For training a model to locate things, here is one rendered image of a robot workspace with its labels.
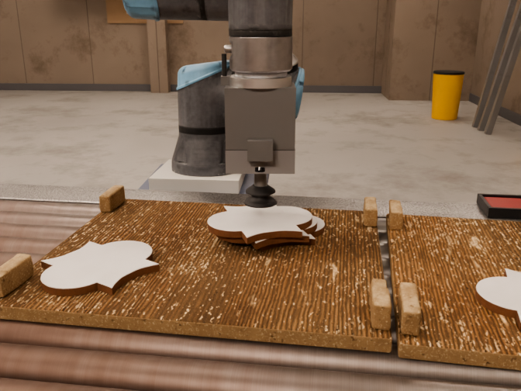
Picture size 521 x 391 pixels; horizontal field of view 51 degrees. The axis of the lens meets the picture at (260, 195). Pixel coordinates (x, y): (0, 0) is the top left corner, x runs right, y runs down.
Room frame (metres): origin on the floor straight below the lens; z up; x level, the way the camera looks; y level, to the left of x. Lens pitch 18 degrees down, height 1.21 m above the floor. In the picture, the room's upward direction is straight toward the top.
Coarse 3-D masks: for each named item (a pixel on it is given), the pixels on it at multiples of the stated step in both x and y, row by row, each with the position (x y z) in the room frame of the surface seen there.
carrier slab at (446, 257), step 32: (416, 224) 0.72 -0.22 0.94; (448, 224) 0.72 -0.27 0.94; (480, 224) 0.72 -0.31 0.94; (512, 224) 0.72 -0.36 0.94; (416, 256) 0.61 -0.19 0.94; (448, 256) 0.61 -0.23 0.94; (480, 256) 0.61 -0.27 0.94; (512, 256) 0.61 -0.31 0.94; (448, 288) 0.53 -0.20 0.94; (448, 320) 0.46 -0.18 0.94; (480, 320) 0.46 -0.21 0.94; (512, 320) 0.46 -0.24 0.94; (416, 352) 0.42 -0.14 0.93; (448, 352) 0.42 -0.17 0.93; (480, 352) 0.41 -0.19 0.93; (512, 352) 0.41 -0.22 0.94
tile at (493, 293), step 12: (504, 276) 0.56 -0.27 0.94; (516, 276) 0.54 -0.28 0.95; (480, 288) 0.51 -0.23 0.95; (492, 288) 0.51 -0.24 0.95; (504, 288) 0.51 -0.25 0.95; (516, 288) 0.51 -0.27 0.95; (480, 300) 0.50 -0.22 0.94; (492, 300) 0.49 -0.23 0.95; (504, 300) 0.49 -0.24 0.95; (516, 300) 0.49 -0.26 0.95; (504, 312) 0.47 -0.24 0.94; (516, 312) 0.47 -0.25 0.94
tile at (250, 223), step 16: (224, 208) 0.71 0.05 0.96; (240, 208) 0.71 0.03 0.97; (256, 208) 0.71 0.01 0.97; (272, 208) 0.71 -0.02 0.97; (288, 208) 0.71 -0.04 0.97; (208, 224) 0.65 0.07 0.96; (224, 224) 0.65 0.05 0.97; (240, 224) 0.65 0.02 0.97; (256, 224) 0.65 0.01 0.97; (272, 224) 0.65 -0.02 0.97; (288, 224) 0.65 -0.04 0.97; (304, 224) 0.65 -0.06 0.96; (256, 240) 0.61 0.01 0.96
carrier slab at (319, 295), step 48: (96, 240) 0.66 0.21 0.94; (144, 240) 0.66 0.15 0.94; (192, 240) 0.66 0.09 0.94; (336, 240) 0.66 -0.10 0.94; (144, 288) 0.53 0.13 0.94; (192, 288) 0.53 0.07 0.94; (240, 288) 0.53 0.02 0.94; (288, 288) 0.53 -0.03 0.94; (336, 288) 0.53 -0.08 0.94; (240, 336) 0.45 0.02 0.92; (288, 336) 0.45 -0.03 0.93; (336, 336) 0.44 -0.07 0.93; (384, 336) 0.44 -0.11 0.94
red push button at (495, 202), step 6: (486, 198) 0.86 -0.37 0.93; (492, 198) 0.86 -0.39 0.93; (498, 198) 0.86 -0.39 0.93; (504, 198) 0.86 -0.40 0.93; (510, 198) 0.86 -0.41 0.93; (516, 198) 0.86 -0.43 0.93; (492, 204) 0.83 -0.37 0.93; (498, 204) 0.83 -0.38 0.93; (504, 204) 0.83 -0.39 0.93; (510, 204) 0.83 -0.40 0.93; (516, 204) 0.83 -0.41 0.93
